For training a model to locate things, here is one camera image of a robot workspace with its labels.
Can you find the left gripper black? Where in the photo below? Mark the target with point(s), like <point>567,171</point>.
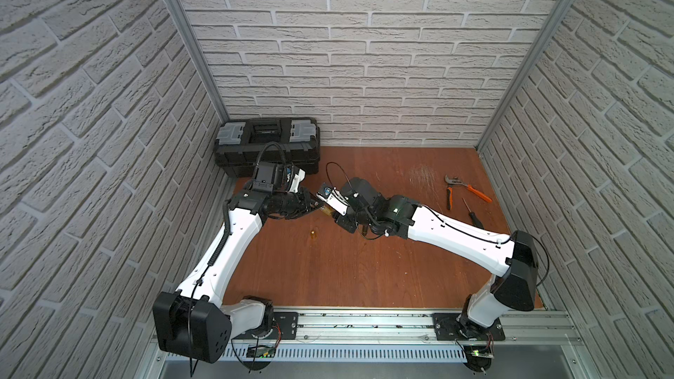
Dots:
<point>297,203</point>

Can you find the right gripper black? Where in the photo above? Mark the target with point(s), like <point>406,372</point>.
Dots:
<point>340,221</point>

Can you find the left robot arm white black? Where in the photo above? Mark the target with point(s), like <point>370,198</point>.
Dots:
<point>193,321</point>

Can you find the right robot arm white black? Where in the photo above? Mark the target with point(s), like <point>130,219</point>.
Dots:
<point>511,259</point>

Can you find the black plastic toolbox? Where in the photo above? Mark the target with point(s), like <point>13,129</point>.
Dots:
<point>239,144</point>

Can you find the black orange screwdriver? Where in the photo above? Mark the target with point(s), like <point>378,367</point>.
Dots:
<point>476,222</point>

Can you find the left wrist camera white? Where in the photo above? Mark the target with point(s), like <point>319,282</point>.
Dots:
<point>293,177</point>

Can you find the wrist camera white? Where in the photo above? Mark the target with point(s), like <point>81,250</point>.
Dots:
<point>293,177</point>
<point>333,198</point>

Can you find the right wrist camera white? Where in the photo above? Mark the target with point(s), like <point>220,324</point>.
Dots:
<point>333,198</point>

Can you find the orange handled pliers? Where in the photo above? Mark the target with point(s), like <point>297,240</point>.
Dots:
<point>455,181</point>

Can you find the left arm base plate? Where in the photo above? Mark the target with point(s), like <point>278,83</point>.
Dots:
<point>284,326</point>

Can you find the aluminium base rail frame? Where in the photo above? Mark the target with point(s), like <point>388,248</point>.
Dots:
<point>309,341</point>

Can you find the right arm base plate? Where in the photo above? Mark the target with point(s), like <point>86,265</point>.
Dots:
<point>448,326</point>

